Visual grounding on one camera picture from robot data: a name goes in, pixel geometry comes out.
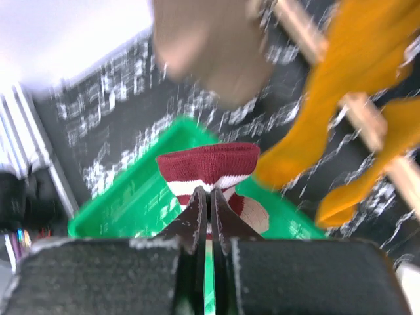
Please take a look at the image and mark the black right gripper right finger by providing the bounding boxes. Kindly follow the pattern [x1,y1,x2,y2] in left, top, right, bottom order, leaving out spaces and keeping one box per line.
[209,189,411,314]

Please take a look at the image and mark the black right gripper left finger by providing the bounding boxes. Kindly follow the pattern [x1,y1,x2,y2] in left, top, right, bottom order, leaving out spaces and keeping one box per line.
[1,187,207,314]

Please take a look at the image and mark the yellow socks with striped cuffs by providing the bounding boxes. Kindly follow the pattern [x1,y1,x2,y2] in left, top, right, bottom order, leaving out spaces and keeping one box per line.
[254,0,420,229]

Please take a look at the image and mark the green plastic tray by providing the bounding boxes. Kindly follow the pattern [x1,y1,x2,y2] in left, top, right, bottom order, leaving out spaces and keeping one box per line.
[68,118,323,314]

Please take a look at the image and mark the wooden clothes rack frame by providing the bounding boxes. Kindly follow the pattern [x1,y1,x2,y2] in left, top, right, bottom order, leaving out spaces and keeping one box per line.
[252,0,420,217]

